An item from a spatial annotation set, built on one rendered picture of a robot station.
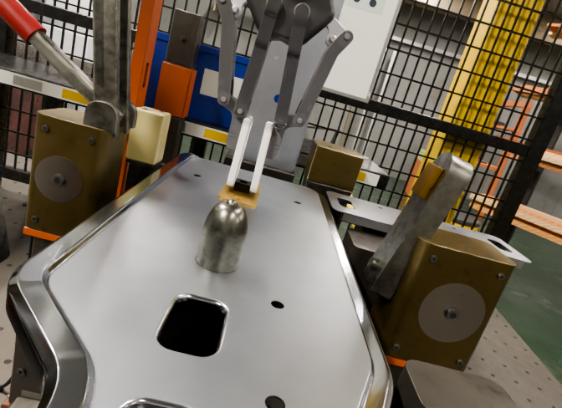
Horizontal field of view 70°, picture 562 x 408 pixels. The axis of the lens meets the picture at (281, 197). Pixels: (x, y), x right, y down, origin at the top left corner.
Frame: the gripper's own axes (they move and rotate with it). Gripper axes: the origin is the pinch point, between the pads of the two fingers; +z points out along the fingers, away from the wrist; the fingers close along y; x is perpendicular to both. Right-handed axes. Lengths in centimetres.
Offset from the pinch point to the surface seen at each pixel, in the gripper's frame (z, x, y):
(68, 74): -2.9, -1.3, -18.2
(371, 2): -29, 54, 15
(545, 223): 42, 272, 240
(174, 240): 6.0, -11.4, -3.7
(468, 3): -201, 653, 252
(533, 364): 36, 36, 72
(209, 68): -6.3, 34.5, -12.0
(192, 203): 6.0, -2.1, -4.3
